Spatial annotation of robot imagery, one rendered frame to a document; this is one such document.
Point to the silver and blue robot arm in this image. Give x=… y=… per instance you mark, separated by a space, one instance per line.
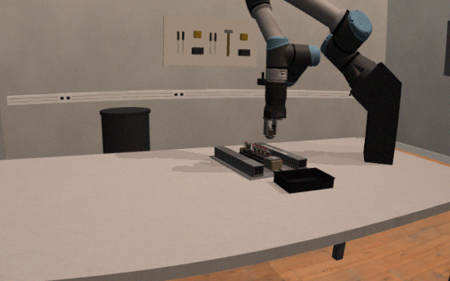
x=348 y=31

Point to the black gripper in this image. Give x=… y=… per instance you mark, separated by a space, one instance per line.
x=276 y=89

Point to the grey relay panel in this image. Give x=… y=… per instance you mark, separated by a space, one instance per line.
x=251 y=166

